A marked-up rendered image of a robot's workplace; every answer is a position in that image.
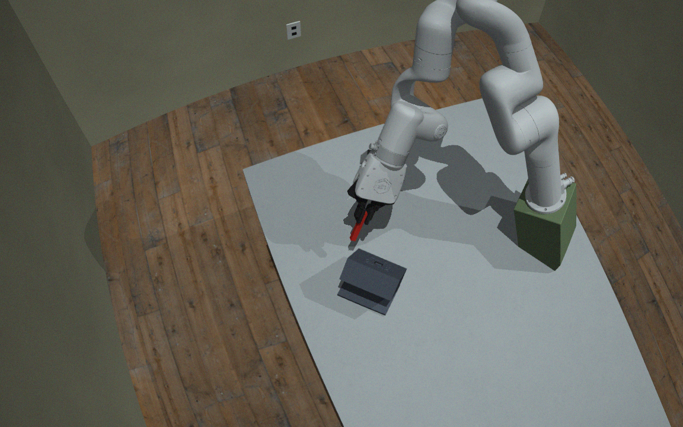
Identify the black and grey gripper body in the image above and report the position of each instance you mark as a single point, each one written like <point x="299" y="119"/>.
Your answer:
<point x="378" y="180"/>

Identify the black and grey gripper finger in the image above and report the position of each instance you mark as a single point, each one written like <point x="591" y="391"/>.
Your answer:
<point x="360" y="210"/>
<point x="371" y="208"/>

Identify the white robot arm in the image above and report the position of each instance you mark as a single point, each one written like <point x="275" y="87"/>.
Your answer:
<point x="519" y="118"/>

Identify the dark red peg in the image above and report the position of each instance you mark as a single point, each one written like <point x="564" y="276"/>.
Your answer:
<point x="357" y="228"/>

